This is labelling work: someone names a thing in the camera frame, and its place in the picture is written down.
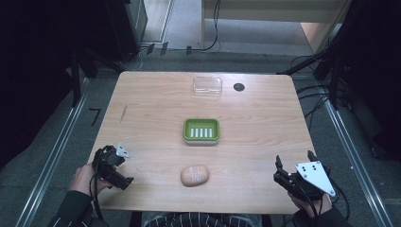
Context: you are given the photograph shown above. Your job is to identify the person's left hand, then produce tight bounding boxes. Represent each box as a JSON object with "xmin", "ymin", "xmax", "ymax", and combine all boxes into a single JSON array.
[{"xmin": 68, "ymin": 163, "xmax": 110, "ymax": 198}]

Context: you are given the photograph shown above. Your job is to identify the black stand with cables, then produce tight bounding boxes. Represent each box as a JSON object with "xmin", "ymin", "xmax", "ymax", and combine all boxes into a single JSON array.
[{"xmin": 276, "ymin": 18, "xmax": 357, "ymax": 112}]

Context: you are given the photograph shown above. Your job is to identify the person's striped clothing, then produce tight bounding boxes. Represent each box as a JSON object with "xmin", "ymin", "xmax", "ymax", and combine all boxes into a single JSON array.
[{"xmin": 141, "ymin": 211, "xmax": 263, "ymax": 227}]

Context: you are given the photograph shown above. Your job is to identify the black cabinet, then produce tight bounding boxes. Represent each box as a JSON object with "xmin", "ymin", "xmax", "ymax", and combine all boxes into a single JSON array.
[{"xmin": 105, "ymin": 0, "xmax": 148, "ymax": 61}]

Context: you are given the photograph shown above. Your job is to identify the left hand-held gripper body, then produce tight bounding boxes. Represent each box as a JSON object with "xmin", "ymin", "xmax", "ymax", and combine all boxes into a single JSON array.
[{"xmin": 91, "ymin": 143, "xmax": 131, "ymax": 182}]

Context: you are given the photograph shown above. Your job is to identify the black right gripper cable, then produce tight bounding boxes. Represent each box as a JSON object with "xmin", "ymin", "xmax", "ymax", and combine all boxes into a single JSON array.
[{"xmin": 294, "ymin": 176, "xmax": 352, "ymax": 221}]

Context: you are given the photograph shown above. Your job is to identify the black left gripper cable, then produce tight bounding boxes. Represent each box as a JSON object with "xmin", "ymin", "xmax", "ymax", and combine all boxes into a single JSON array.
[{"xmin": 88, "ymin": 148, "xmax": 105, "ymax": 220}]

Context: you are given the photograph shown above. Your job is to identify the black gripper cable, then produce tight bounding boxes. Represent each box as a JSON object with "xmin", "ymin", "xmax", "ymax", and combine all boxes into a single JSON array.
[
  {"xmin": 88, "ymin": 148, "xmax": 105, "ymax": 220},
  {"xmin": 294, "ymin": 176, "xmax": 352, "ymax": 221}
]

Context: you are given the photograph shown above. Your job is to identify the black stand legs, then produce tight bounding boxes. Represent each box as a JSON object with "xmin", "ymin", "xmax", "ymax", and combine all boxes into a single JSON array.
[{"xmin": 69, "ymin": 50, "xmax": 127, "ymax": 108}]

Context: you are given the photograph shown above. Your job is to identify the white furniture frame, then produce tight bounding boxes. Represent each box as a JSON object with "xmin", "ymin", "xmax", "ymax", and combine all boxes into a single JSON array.
[{"xmin": 200, "ymin": 0, "xmax": 353, "ymax": 53}]

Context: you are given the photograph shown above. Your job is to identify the person's right hand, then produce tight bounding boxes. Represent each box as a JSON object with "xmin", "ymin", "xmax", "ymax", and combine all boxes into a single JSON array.
[{"xmin": 288, "ymin": 191, "xmax": 334, "ymax": 219}]

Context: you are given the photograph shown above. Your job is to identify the green soap dish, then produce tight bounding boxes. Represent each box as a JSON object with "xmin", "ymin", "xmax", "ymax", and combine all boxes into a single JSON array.
[{"xmin": 182, "ymin": 117, "xmax": 221, "ymax": 147}]

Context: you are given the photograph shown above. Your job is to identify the black hanging cable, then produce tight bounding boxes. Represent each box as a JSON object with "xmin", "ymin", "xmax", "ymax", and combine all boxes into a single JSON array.
[{"xmin": 189, "ymin": 0, "xmax": 222, "ymax": 53}]

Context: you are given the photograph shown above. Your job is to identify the clear plastic container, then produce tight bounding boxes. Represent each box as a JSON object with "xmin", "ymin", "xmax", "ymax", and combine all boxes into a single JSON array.
[{"xmin": 192, "ymin": 76, "xmax": 223, "ymax": 97}]

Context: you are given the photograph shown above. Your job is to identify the metal floor rail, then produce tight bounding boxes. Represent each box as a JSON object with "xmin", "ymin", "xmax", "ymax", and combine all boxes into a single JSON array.
[
  {"xmin": 14, "ymin": 77, "xmax": 91, "ymax": 227},
  {"xmin": 318, "ymin": 84, "xmax": 395, "ymax": 227}
]

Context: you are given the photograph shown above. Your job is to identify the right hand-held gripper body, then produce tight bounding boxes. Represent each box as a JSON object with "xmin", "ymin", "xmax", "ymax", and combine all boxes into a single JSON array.
[{"xmin": 272, "ymin": 160, "xmax": 337, "ymax": 202}]

